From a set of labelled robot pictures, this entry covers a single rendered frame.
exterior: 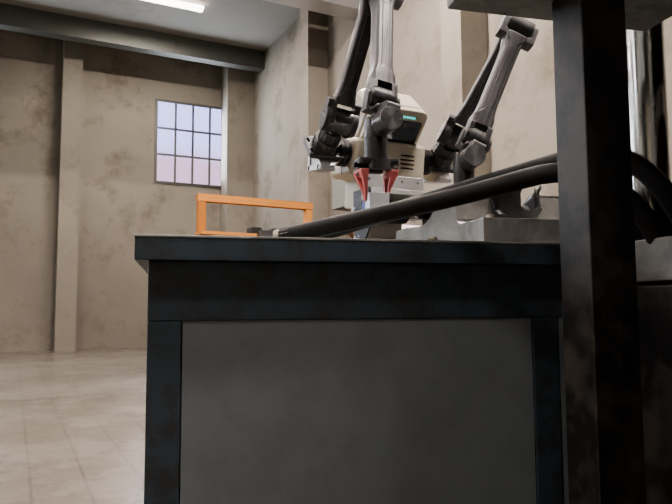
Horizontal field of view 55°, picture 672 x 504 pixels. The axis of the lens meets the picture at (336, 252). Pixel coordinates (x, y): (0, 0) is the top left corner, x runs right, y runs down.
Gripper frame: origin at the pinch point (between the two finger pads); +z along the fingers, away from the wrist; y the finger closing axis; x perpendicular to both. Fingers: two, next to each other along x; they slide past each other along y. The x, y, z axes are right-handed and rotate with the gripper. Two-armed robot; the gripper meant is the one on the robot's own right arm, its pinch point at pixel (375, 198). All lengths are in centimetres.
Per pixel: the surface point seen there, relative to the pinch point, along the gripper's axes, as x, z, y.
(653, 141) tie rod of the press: -66, 1, 23
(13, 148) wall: 953, -221, -304
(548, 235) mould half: -35.9, 12.1, 23.8
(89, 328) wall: 979, 66, -184
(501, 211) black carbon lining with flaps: -25.2, 6.0, 19.7
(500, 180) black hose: -58, 7, 2
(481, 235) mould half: -34.9, 12.4, 10.1
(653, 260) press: -71, 19, 18
